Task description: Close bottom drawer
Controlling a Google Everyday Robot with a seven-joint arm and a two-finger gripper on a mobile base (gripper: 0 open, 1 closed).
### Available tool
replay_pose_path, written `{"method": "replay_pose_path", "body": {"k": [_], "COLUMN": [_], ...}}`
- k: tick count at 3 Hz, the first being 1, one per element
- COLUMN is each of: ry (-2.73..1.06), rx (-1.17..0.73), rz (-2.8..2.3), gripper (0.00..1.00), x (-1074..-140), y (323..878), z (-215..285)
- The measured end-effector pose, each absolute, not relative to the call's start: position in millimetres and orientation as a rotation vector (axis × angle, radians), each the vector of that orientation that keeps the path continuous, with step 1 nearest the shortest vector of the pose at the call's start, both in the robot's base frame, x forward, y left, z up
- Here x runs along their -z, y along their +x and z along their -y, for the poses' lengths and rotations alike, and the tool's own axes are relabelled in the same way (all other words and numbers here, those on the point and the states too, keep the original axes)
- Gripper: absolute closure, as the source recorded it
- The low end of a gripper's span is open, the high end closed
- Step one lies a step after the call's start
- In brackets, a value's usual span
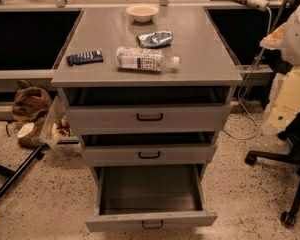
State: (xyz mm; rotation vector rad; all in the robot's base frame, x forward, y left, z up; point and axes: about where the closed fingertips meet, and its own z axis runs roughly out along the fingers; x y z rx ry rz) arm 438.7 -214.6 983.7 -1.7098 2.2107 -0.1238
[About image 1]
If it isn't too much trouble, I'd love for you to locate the grey bottom drawer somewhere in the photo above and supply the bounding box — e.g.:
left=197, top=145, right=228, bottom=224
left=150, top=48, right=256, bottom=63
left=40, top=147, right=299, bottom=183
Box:
left=86, top=164, right=217, bottom=232

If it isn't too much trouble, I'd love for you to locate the grey drawer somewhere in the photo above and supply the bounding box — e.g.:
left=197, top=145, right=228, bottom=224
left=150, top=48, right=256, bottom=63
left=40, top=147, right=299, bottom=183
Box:
left=60, top=87, right=231, bottom=135
left=86, top=164, right=217, bottom=232
left=82, top=131, right=216, bottom=166

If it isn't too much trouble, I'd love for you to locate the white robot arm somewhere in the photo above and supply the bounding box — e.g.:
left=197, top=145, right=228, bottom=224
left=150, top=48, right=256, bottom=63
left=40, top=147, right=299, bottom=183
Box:
left=260, top=5, right=300, bottom=135

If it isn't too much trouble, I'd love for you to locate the grey top drawer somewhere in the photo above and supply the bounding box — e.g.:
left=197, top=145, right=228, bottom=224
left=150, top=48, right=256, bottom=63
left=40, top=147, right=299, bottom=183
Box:
left=60, top=87, right=231, bottom=135

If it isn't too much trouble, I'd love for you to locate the grey drawer cabinet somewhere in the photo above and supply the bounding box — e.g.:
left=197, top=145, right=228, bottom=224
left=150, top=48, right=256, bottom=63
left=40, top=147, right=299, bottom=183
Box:
left=50, top=5, right=244, bottom=172

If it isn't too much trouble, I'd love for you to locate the grey middle drawer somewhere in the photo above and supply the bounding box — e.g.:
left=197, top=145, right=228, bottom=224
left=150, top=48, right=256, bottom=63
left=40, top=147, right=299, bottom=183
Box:
left=82, top=131, right=216, bottom=166

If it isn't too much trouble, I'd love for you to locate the clear plastic water bottle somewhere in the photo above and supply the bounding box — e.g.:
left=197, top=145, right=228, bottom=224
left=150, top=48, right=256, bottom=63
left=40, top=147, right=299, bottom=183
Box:
left=116, top=47, right=180, bottom=73

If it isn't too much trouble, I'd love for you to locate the dark blue snack bar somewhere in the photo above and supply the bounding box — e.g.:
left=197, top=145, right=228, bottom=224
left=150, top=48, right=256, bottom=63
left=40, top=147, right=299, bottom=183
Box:
left=66, top=50, right=103, bottom=66

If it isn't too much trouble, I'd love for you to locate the clear plastic bin with items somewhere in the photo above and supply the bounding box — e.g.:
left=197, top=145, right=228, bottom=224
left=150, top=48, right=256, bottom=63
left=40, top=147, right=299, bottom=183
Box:
left=39, top=96, right=81, bottom=155

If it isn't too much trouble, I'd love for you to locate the white bowl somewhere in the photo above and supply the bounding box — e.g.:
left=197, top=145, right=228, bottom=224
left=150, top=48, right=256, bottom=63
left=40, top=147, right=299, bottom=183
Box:
left=126, top=4, right=159, bottom=23

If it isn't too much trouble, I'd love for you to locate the brown paper bag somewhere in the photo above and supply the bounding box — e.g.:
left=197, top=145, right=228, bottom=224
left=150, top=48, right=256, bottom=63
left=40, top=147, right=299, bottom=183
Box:
left=12, top=80, right=52, bottom=147

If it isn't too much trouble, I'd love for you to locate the black office chair base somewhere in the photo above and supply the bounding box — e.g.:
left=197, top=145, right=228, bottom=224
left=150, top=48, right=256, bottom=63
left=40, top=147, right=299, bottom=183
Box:
left=244, top=103, right=300, bottom=229

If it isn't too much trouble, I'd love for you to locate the black stand leg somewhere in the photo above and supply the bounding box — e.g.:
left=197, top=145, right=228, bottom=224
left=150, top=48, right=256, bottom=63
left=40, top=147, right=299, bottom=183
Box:
left=0, top=146, right=45, bottom=199

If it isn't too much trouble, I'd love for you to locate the white cable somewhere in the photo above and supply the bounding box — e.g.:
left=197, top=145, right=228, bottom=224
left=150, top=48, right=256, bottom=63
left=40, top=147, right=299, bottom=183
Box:
left=223, top=5, right=274, bottom=142

